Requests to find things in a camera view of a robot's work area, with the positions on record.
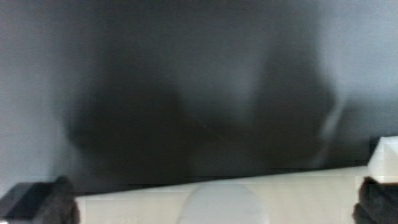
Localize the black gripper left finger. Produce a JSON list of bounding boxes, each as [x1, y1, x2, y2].
[[0, 176, 80, 224]]

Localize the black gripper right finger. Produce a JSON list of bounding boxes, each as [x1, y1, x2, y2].
[[351, 177, 398, 224]]

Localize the white cabinet body box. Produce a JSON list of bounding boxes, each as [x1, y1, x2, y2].
[[78, 136, 398, 224]]

